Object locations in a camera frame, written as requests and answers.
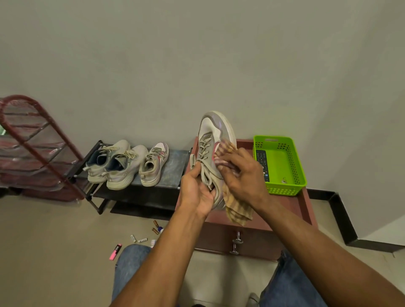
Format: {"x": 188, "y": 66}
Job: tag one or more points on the person's right hand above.
{"x": 250, "y": 183}

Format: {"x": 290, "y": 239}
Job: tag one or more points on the person's left hand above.
{"x": 193, "y": 196}

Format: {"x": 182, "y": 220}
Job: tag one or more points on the black remote control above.
{"x": 261, "y": 158}

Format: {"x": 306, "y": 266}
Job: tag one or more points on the striped yellow cleaning cloth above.
{"x": 237, "y": 208}

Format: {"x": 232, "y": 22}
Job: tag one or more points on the silver key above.
{"x": 284, "y": 181}

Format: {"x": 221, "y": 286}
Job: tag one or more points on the white pink sneaker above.
{"x": 210, "y": 126}
{"x": 152, "y": 174}

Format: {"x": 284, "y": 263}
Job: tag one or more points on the red-brown drawer cabinet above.
{"x": 253, "y": 240}

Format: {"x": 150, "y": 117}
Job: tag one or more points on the white battery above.
{"x": 142, "y": 240}
{"x": 133, "y": 238}

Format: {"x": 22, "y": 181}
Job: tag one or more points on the grey-blue sneaker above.
{"x": 136, "y": 158}
{"x": 121, "y": 147}

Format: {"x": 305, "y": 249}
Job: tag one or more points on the pink highlighter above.
{"x": 115, "y": 252}

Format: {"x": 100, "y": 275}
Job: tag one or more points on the person's left forearm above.
{"x": 164, "y": 262}

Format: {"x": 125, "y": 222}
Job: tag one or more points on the person's right forearm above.
{"x": 322, "y": 253}

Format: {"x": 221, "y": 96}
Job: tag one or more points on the person's right leg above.
{"x": 291, "y": 284}

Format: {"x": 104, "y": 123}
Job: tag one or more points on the person's grey slipper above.
{"x": 253, "y": 300}

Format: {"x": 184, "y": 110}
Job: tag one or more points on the black shoe rack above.
{"x": 171, "y": 167}

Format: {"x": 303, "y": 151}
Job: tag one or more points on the green plastic basket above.
{"x": 281, "y": 158}

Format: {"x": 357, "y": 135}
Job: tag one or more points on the black baseboard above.
{"x": 341, "y": 215}

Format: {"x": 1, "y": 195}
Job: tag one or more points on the red metal rack plastic-wrapped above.
{"x": 31, "y": 158}

